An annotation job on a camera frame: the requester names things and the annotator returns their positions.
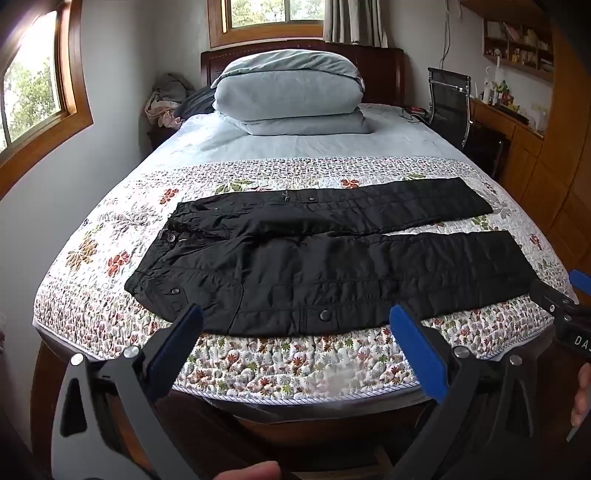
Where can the person's right hand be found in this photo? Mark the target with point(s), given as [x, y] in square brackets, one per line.
[582, 397]

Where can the dark wooden headboard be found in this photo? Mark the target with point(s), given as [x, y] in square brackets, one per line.
[207, 64]

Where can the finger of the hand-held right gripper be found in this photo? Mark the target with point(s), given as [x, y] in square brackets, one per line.
[582, 278]
[549, 297]

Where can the light blue bed sheet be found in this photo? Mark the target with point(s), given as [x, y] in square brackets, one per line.
[207, 143]

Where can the small wooden framed window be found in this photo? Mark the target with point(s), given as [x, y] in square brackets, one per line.
[258, 11]

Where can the tall wooden cabinet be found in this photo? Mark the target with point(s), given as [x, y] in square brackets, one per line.
[570, 115]

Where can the wooden wall shelf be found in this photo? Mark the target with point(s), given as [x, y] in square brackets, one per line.
[517, 46]

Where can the wooden bed frame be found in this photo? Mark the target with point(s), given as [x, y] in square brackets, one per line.
[277, 438]

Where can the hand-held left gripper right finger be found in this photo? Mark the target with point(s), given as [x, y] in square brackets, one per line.
[415, 341]

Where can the black office chair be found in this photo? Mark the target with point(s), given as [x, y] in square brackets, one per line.
[445, 101]

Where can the person's left hand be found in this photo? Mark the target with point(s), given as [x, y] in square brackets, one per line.
[254, 471]

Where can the floral quilted bedspread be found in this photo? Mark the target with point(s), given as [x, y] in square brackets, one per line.
[115, 240]

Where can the red black device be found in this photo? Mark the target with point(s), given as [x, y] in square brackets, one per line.
[415, 110]

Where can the large wooden framed window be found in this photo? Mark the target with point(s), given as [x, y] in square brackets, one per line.
[74, 69]

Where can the black pants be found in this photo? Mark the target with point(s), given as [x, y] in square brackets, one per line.
[323, 267]

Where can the wooden desk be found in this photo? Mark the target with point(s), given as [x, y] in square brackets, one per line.
[526, 152]

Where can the light blue pillow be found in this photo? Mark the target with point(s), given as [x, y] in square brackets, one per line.
[286, 64]

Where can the dark blue cloth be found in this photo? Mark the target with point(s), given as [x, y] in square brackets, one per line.
[198, 104]

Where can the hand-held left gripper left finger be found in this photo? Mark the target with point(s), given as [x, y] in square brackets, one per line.
[184, 332]

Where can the pile of clothes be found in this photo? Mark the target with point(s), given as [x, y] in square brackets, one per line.
[166, 106]

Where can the white bottle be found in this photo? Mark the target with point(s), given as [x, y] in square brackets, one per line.
[486, 94]

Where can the beige patterned curtain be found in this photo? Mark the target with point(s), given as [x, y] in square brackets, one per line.
[355, 23]

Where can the stacked grey pillows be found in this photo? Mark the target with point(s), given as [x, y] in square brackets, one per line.
[300, 104]

